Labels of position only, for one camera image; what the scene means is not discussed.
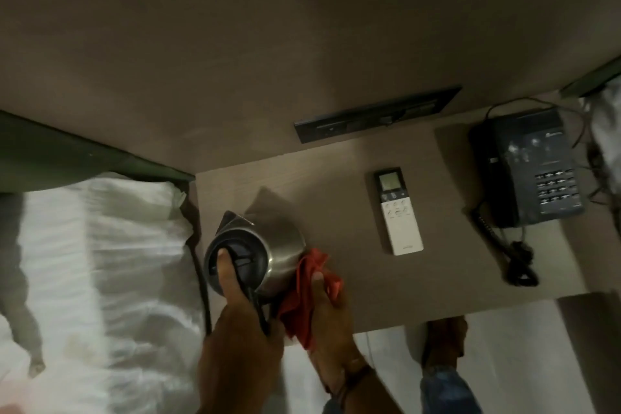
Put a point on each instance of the person's left hand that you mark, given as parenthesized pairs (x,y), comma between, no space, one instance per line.
(242,331)

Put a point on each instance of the person's right hand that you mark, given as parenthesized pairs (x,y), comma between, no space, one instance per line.
(339,326)

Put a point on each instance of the person's right thumb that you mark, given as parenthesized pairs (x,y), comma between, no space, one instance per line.
(319,285)

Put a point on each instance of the person's left thumb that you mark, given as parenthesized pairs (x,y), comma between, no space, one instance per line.
(226,269)

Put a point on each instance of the red cleaning cloth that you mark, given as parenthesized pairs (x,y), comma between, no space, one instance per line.
(303,292)

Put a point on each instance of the stainless steel electric kettle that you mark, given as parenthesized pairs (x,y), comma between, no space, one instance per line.
(274,239)

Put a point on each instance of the person's left forearm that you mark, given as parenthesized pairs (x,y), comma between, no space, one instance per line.
(237,399)

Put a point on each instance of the person's right forearm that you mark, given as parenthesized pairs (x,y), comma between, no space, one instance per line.
(373,399)

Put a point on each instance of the dark wrist band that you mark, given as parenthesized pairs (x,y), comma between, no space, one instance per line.
(356,377)

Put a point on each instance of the white remote control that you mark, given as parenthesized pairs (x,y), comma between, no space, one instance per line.
(399,214)

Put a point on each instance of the white bed sheet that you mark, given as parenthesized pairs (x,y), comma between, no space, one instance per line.
(116,273)
(609,137)

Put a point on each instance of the person's foot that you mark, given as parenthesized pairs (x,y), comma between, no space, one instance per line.
(444,341)

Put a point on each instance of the blue jeans leg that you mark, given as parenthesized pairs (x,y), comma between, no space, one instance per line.
(449,392)

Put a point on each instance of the green padded headboard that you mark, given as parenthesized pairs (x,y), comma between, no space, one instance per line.
(594,76)
(58,156)

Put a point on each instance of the black desk telephone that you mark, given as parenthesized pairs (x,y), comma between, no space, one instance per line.
(524,161)

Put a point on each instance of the black wall socket panel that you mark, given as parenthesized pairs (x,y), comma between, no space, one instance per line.
(368,115)

